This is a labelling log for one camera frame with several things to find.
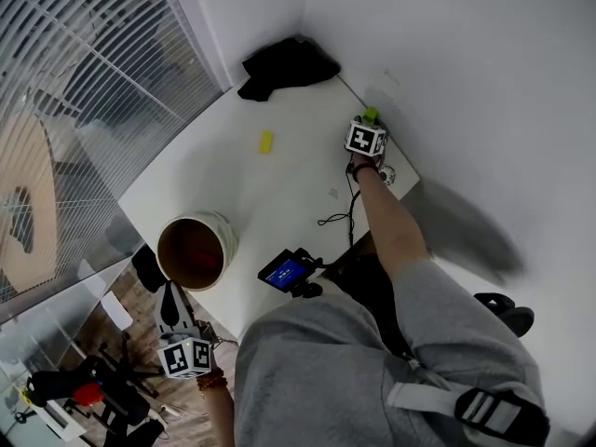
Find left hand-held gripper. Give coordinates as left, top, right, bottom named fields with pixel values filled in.
left=154, top=280, right=218, bottom=381

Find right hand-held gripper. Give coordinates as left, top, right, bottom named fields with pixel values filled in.
left=344, top=115, right=389, bottom=158

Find red block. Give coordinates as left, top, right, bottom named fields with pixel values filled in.
left=184, top=245, right=219, bottom=275

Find person's left forearm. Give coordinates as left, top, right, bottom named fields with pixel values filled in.
left=199, top=384, right=237, bottom=447

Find person's right forearm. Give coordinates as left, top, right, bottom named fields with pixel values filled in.
left=351, top=152, right=432, bottom=281

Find black wrist band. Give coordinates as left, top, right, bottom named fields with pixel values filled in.
left=345, top=160, right=381, bottom=184

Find black bag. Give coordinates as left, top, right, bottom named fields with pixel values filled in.
left=131, top=244, right=169, bottom=293

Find white round bucket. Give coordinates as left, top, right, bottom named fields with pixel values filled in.
left=156, top=210, right=240, bottom=292

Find black cloth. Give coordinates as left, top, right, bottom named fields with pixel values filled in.
left=237, top=36, right=343, bottom=102

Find black phone with blue screen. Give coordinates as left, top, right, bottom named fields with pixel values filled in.
left=257, top=248, right=326, bottom=300

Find red object on chair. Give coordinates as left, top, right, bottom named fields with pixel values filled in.
left=72, top=382, right=106, bottom=408

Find black swivel office chair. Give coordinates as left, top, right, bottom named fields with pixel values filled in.
left=25, top=328, right=164, bottom=447

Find person's grey sweatshirt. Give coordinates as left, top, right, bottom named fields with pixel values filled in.
left=232, top=258, right=550, bottom=447

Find round wooden meeting table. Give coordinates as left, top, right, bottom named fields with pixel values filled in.
left=0, top=112, right=58, bottom=295

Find white window blinds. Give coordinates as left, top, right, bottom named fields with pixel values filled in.
left=0, top=0, right=225, bottom=307

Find black meeting room chairs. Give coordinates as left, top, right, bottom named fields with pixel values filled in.
left=25, top=0, right=196, bottom=129

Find brown beaded bracelet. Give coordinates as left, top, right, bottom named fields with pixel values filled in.
left=195, top=367, right=229, bottom=393

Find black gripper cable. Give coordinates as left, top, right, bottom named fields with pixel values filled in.
left=318, top=163, right=363, bottom=249

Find white strap with black buckle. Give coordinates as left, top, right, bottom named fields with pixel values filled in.
left=386, top=359, right=551, bottom=447

